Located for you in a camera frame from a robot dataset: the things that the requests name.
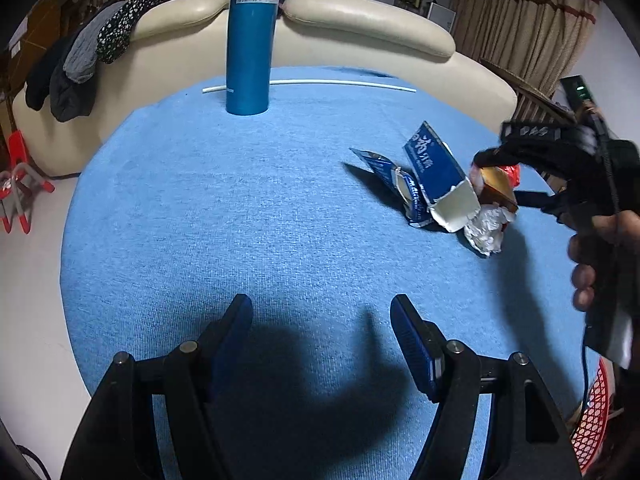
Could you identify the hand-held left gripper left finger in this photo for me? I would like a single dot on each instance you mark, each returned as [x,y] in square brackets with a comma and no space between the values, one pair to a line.
[232,340]

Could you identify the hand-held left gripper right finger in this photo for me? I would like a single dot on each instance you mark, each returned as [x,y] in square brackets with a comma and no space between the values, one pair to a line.
[415,350]

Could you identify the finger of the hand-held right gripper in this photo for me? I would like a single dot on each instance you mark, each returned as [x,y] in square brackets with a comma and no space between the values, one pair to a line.
[530,147]
[540,200]

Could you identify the red plastic bag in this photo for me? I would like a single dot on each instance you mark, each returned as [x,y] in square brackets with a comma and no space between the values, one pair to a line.
[514,175]

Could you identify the red silver wrapper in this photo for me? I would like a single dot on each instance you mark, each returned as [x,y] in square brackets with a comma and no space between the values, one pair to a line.
[485,232]

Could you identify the long blue toothpaste box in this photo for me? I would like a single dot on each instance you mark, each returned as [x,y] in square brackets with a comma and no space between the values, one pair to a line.
[430,160]

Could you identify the blue carton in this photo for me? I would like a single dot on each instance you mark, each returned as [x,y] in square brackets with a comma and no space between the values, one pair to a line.
[385,172]

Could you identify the red plastic basket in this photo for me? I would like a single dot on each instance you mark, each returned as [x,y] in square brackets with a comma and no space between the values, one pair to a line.
[592,420]

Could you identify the person's right hand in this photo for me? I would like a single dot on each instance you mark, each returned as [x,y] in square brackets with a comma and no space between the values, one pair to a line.
[582,285]

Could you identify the wooden baby crib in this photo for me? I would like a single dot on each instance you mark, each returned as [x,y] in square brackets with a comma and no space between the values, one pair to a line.
[542,105]

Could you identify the beige curtain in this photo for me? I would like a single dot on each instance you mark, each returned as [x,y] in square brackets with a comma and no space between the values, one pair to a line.
[525,30]

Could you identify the blue cloth covered table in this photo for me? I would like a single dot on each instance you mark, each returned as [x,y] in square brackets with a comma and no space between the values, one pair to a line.
[225,200]

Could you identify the white standing air conditioner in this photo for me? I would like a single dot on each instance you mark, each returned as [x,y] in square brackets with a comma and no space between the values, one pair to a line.
[442,17]

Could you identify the cream leather sofa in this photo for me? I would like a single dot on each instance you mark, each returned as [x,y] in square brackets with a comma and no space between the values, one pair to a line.
[350,35]

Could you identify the thin white rod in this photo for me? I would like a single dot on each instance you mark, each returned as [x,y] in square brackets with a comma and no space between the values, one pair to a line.
[325,82]

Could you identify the red plastic stool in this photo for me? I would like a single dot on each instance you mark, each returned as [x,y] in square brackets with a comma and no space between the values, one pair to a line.
[17,147]

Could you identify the blue thermos bottle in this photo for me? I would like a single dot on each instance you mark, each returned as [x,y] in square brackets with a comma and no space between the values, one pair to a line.
[250,50]

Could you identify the grey cloth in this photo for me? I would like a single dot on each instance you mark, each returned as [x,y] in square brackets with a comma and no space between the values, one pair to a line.
[82,57]

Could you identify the black floral cloth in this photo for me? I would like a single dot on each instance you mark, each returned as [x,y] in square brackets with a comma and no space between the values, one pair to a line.
[125,20]

